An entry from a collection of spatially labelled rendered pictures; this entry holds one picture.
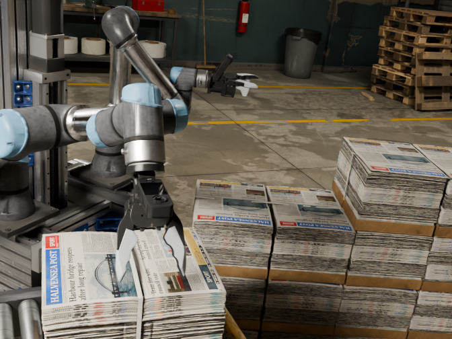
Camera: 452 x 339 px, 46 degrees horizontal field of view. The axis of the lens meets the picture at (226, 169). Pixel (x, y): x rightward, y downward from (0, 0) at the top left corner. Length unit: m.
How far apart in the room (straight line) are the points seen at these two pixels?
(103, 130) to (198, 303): 0.41
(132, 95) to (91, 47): 6.77
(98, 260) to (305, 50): 7.84
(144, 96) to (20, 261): 1.02
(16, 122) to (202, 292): 0.61
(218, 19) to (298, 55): 1.42
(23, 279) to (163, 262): 0.78
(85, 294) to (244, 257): 0.94
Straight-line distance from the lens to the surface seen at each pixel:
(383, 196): 1.95
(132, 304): 1.13
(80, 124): 1.38
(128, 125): 0.99
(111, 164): 2.19
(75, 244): 1.29
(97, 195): 2.25
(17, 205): 1.86
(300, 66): 8.93
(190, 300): 1.15
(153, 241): 1.31
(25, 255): 1.85
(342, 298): 2.12
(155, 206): 0.89
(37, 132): 1.40
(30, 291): 1.56
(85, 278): 1.17
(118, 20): 2.09
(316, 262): 2.01
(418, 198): 1.99
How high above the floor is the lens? 1.68
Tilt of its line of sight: 21 degrees down
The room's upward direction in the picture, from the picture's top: 7 degrees clockwise
